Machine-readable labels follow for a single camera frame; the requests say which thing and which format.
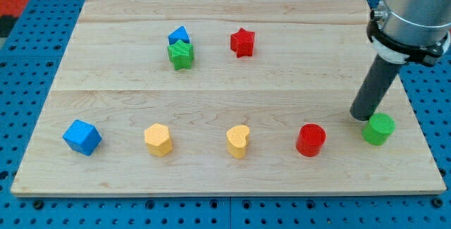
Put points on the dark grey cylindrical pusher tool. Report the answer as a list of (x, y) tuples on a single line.
[(374, 87)]

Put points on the blue triangle block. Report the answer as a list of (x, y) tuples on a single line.
[(179, 34)]

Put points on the green cylinder block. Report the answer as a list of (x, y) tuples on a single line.
[(378, 129)]

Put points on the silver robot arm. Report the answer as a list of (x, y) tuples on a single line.
[(410, 30)]

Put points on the red star block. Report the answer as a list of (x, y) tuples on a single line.
[(242, 42)]

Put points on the green star block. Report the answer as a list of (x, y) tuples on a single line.
[(181, 55)]

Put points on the wooden board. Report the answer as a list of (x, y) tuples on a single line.
[(310, 58)]

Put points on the yellow hexagon block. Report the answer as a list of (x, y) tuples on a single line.
[(158, 140)]

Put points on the blue cube block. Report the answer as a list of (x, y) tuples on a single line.
[(82, 137)]

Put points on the yellow heart block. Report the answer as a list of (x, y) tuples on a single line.
[(237, 140)]

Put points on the red and black mat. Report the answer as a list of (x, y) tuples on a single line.
[(10, 13)]

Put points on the red cylinder block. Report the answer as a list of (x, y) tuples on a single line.
[(310, 139)]

